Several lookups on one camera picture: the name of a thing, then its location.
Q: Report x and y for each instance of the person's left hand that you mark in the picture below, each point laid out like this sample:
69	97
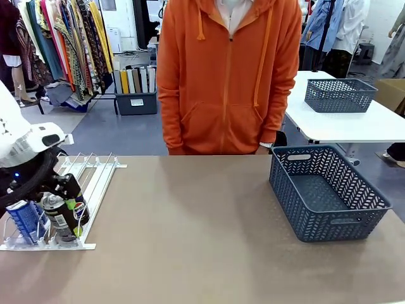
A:
264	151

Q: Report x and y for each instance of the white hanging coat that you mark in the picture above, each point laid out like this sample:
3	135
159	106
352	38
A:
352	25

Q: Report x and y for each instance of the grey plastic storage bin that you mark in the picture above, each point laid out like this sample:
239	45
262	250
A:
137	103

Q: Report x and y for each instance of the white side table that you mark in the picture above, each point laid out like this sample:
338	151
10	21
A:
332	126

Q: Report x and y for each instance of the brown cardboard box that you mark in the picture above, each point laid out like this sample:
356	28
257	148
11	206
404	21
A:
392	93

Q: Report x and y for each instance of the yellow hanging garment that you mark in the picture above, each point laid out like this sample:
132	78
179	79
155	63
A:
101	35

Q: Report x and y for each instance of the white floor appliance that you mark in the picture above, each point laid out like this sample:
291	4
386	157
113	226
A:
114	39

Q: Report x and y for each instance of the blue-grey plastic woven basket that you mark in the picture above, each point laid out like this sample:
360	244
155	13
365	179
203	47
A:
335	101
316	218

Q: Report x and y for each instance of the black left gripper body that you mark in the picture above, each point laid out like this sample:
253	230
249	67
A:
14	180

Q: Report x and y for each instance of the pile of folded clothes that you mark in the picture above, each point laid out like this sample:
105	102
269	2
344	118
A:
63	95

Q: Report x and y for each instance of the light blue hanging shirt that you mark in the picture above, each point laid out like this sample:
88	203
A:
322	25

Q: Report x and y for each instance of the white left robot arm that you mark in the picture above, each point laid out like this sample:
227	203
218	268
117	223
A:
12	126

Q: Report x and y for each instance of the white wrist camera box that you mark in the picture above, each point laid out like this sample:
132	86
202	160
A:
47	131

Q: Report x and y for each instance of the mannequin in maroon garment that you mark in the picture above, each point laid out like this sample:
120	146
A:
12	38

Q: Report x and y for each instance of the black stand pole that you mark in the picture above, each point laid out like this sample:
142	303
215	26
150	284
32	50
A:
326	35

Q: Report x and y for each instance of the grey flat board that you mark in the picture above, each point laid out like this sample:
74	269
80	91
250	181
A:
117	82

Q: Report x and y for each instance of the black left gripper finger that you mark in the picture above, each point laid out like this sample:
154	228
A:
68	187
43	193

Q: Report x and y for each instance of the black plastic stool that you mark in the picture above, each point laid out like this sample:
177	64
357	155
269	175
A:
367	52

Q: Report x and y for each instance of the black yellow-label drink can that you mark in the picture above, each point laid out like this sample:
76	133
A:
60	218

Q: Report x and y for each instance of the bystander's foot with shoe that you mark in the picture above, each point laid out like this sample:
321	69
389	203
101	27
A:
395	155

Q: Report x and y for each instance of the clothes rack with garments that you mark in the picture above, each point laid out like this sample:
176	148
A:
72	41

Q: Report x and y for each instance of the brown flat board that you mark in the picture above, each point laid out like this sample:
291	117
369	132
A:
136	80

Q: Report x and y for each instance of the yellow flat board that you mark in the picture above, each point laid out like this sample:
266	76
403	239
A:
125	81

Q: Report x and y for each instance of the blue white drink can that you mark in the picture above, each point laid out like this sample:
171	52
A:
27	218

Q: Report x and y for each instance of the person in orange hoodie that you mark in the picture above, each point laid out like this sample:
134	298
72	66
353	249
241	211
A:
221	95

